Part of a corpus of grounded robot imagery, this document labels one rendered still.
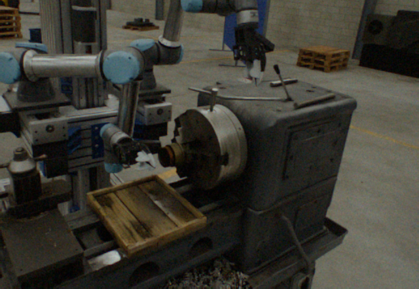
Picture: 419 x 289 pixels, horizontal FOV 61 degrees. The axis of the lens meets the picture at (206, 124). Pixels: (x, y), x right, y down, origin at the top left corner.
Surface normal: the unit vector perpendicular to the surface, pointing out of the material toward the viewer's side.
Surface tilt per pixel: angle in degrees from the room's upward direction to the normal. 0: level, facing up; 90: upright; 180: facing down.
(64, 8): 90
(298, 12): 90
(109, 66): 89
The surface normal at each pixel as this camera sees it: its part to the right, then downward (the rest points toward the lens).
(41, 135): 0.59, 0.33
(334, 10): -0.71, 0.20
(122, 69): 0.07, 0.36
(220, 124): 0.41, -0.57
